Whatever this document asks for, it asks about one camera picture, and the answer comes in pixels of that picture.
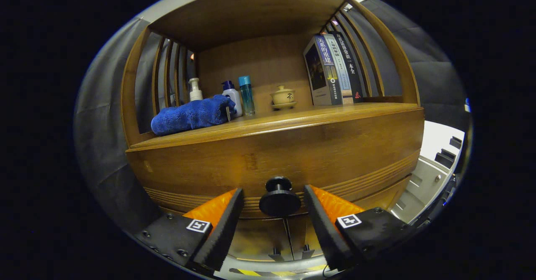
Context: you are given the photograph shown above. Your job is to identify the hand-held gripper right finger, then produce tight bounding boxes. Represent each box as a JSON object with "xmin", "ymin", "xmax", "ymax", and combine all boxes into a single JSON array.
[{"xmin": 304, "ymin": 185, "xmax": 415, "ymax": 271}]

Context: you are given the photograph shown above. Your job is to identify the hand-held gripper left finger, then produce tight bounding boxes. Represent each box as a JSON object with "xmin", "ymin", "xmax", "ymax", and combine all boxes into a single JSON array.
[{"xmin": 135, "ymin": 187, "xmax": 244, "ymax": 272}]

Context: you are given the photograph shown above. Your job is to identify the black drawer knob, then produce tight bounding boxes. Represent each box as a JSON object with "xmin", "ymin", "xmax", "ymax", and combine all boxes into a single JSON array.
[{"xmin": 259, "ymin": 176, "xmax": 302, "ymax": 218}]

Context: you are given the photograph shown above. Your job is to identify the wooden drawer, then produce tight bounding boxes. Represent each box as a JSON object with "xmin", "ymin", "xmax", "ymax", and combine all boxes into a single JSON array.
[{"xmin": 126, "ymin": 108, "xmax": 425, "ymax": 220}]

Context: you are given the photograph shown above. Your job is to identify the wooden cabinet door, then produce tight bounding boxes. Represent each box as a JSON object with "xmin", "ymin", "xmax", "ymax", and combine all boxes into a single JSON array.
[
  {"xmin": 287, "ymin": 215, "xmax": 325, "ymax": 260},
  {"xmin": 228, "ymin": 217, "xmax": 294, "ymax": 262}
]

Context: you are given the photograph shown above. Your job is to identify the wooden countertop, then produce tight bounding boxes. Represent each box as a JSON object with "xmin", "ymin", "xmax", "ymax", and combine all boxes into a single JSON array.
[{"xmin": 126, "ymin": 102, "xmax": 423, "ymax": 153}]

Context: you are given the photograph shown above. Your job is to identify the wooden cabinet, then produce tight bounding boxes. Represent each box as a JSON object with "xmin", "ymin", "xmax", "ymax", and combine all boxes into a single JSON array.
[{"xmin": 121, "ymin": 0, "xmax": 425, "ymax": 264}]

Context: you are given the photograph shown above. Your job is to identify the yellow black floor tape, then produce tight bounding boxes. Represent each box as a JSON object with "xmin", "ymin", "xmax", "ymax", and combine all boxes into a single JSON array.
[{"xmin": 228, "ymin": 264, "xmax": 331, "ymax": 277}]

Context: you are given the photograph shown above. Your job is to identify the white plastic box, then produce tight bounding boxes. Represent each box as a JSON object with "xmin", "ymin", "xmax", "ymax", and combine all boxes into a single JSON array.
[{"xmin": 392, "ymin": 120, "xmax": 465, "ymax": 224}]

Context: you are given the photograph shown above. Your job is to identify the blue towel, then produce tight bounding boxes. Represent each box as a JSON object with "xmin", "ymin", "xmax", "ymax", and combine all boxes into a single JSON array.
[{"xmin": 151, "ymin": 95, "xmax": 237, "ymax": 136}]

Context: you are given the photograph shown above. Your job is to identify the white bottle blue cap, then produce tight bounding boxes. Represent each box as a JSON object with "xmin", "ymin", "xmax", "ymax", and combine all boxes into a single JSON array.
[{"xmin": 221, "ymin": 80, "xmax": 243, "ymax": 118}]

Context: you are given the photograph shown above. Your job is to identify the clear blue bottle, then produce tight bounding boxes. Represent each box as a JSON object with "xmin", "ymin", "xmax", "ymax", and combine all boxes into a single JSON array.
[{"xmin": 238, "ymin": 76, "xmax": 256, "ymax": 116}]

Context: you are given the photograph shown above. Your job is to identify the beige lidded tea cup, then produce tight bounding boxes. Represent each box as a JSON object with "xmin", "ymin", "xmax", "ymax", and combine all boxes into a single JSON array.
[{"xmin": 269, "ymin": 85, "xmax": 298, "ymax": 110}]

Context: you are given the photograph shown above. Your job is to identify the white pump bottle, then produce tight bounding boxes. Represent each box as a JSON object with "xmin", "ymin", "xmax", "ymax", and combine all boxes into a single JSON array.
[{"xmin": 188, "ymin": 77, "xmax": 204, "ymax": 102}]

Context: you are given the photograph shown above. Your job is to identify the black backdrop cloth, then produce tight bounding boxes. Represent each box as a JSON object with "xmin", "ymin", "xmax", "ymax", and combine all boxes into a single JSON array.
[{"xmin": 73, "ymin": 0, "xmax": 469, "ymax": 234}]

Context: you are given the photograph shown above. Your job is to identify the blue spine book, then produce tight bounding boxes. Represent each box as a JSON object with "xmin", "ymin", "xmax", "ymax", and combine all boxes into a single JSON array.
[{"xmin": 303, "ymin": 35, "xmax": 344, "ymax": 106}]

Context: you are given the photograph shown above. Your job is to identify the white spine book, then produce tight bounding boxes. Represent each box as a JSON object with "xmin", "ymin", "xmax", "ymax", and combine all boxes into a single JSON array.
[{"xmin": 325, "ymin": 34, "xmax": 354, "ymax": 105}]

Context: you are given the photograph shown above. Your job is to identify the black spine book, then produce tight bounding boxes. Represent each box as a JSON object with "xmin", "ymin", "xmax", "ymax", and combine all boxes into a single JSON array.
[{"xmin": 333, "ymin": 31, "xmax": 364, "ymax": 103}]

